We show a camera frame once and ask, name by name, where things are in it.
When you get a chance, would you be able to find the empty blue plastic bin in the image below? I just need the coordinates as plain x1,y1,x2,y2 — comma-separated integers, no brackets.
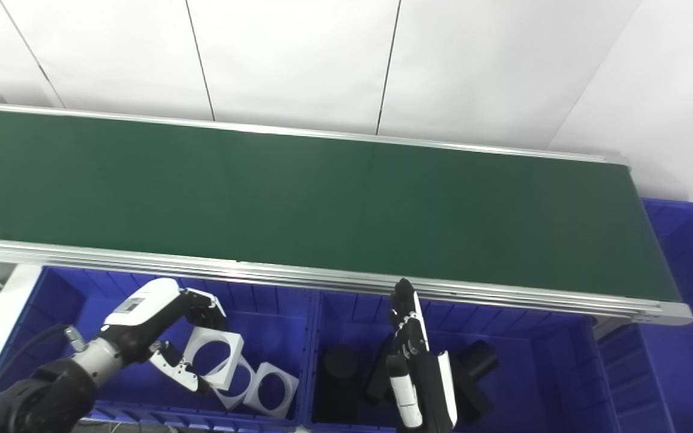
596,198,693,433

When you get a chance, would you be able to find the blue bin with black parts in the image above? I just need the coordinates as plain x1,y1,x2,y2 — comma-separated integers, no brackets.
304,290,618,433

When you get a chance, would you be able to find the blue bin with white parts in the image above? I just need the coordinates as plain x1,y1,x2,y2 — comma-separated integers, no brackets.
0,266,320,431

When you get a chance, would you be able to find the green conveyor belt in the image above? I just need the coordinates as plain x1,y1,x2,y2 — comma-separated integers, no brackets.
0,84,693,325
0,108,682,302

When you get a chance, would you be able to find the black angled part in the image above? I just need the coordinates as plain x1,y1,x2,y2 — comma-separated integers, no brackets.
452,340,501,422

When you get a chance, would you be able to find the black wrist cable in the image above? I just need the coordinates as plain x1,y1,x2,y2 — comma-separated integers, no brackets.
0,325,85,416

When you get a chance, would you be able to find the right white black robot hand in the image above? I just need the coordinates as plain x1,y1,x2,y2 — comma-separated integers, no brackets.
386,278,458,433

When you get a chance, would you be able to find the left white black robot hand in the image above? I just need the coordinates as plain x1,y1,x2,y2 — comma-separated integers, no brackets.
103,278,228,395

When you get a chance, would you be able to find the black T-shaped part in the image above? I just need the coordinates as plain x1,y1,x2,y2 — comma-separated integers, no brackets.
366,337,401,404

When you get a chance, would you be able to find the black cylinder part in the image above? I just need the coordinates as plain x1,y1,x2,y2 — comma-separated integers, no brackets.
319,346,360,422

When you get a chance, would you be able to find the white square part with hole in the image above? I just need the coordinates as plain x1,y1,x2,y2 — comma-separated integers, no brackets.
244,362,300,420
211,355,257,411
184,327,245,390

